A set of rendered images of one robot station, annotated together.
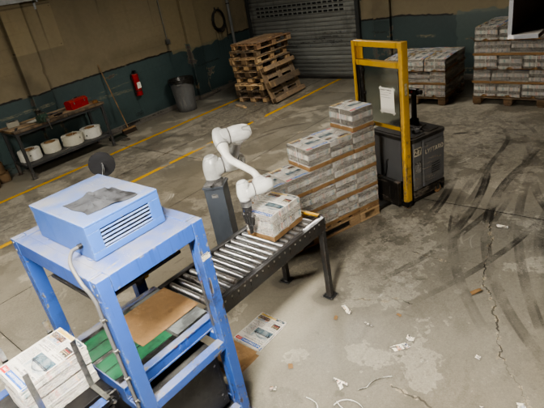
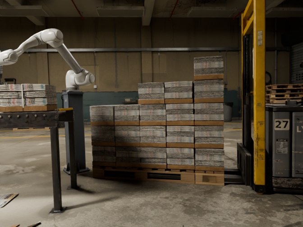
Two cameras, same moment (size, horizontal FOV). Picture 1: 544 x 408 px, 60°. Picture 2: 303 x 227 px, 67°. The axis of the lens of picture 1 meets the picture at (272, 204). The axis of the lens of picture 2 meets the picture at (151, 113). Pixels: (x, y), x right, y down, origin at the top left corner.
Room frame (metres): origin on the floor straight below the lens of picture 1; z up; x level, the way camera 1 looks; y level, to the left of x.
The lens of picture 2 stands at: (2.59, -2.14, 0.86)
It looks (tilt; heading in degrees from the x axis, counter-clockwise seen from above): 3 degrees down; 41
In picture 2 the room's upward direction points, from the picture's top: 1 degrees counter-clockwise
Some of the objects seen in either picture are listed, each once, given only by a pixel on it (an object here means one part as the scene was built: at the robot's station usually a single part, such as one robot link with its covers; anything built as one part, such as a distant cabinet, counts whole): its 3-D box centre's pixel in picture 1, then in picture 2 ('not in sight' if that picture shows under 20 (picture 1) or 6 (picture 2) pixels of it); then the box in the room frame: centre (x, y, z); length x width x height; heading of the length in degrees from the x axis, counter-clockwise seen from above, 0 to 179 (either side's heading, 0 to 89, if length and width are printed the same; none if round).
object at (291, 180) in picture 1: (304, 203); (144, 139); (4.51, -0.35, 0.42); 1.17 x 0.39 x 0.83; 117
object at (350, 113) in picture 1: (354, 161); (208, 120); (4.85, -0.99, 0.65); 0.39 x 0.30 x 1.29; 27
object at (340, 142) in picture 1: (330, 144); (180, 93); (4.71, -0.72, 0.95); 0.38 x 0.29 x 0.23; 27
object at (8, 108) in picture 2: (266, 231); (17, 108); (3.33, 0.08, 0.83); 0.29 x 0.16 x 0.04; 47
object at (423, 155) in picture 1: (407, 159); (291, 143); (5.22, -1.70, 0.40); 0.69 x 0.55 x 0.80; 27
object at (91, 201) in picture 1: (99, 196); not in sight; (2.35, 0.90, 1.78); 0.32 x 0.28 x 0.05; 46
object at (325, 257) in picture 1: (325, 264); (56, 169); (3.44, -0.37, 0.34); 0.06 x 0.06 x 0.68; 46
